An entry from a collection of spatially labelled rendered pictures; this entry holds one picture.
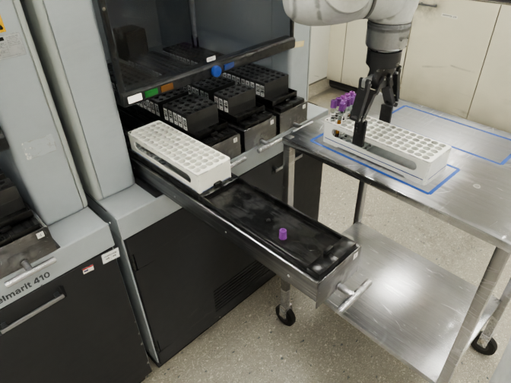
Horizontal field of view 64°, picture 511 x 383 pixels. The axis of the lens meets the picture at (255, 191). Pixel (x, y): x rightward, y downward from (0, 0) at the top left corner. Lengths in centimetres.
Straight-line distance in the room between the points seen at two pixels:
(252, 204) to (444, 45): 236
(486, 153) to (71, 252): 103
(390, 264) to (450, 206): 65
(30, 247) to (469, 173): 99
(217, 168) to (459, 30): 232
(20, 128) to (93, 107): 16
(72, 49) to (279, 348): 119
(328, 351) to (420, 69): 215
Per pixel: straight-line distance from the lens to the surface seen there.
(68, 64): 97
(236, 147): 119
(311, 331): 167
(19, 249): 98
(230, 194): 94
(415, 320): 142
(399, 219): 221
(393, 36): 95
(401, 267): 156
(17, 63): 93
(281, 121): 131
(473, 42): 301
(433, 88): 317
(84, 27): 97
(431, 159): 97
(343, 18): 85
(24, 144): 98
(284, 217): 87
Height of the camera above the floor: 136
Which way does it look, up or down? 36 degrees down
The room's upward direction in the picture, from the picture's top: 2 degrees counter-clockwise
